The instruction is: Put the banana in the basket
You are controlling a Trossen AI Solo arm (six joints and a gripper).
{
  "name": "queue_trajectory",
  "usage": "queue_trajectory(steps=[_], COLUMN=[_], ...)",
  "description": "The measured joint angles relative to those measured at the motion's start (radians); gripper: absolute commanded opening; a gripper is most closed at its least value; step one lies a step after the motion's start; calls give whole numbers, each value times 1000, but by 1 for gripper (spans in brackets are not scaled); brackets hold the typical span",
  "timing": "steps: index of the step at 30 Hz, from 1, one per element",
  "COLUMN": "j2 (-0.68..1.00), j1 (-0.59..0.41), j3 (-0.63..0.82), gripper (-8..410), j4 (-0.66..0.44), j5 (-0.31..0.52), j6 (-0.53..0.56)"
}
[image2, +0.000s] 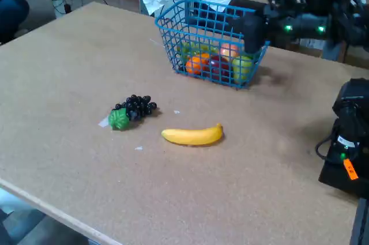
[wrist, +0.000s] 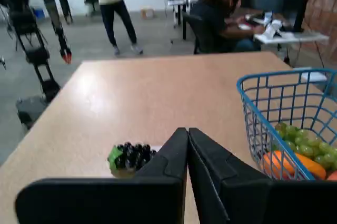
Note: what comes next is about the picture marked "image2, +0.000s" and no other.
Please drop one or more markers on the yellow toy banana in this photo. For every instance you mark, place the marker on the yellow toy banana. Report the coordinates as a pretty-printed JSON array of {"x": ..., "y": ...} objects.
[{"x": 190, "y": 137}]

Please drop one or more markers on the pink-orange toy peach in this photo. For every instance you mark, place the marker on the pink-orange toy peach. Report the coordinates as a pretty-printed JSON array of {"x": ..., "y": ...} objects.
[{"x": 229, "y": 50}]

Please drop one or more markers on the yellow-green toy pear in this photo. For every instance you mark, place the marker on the yellow-green toy pear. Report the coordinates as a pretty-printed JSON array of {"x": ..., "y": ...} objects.
[{"x": 241, "y": 69}]

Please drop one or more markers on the light green toy fruit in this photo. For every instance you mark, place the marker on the light green toy fruit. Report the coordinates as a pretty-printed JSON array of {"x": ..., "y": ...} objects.
[{"x": 208, "y": 49}]

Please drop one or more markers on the red toy pomegranate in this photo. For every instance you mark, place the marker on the red toy pomegranate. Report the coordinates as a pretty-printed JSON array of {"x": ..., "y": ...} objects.
[{"x": 217, "y": 67}]

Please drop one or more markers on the orange toy fruit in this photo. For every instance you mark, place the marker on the orange toy fruit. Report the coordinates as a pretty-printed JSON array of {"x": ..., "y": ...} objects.
[{"x": 193, "y": 64}]

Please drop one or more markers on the yellow-green toy fruit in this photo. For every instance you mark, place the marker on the yellow-green toy fruit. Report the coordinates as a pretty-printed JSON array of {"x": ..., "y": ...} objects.
[{"x": 187, "y": 49}]

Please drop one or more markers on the black toy grapes, green leaf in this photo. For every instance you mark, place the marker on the black toy grapes, green leaf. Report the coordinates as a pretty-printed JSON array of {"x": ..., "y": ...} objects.
[{"x": 135, "y": 106}]

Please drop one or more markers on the black power adapter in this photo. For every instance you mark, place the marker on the black power adapter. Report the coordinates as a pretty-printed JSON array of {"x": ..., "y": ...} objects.
[{"x": 68, "y": 8}]

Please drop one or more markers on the person's leg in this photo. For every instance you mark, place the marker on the person's leg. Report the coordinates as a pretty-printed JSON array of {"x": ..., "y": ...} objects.
[{"x": 11, "y": 14}]

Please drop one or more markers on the dark metal frame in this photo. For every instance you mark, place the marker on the dark metal frame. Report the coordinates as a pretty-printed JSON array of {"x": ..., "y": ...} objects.
[{"x": 361, "y": 224}]

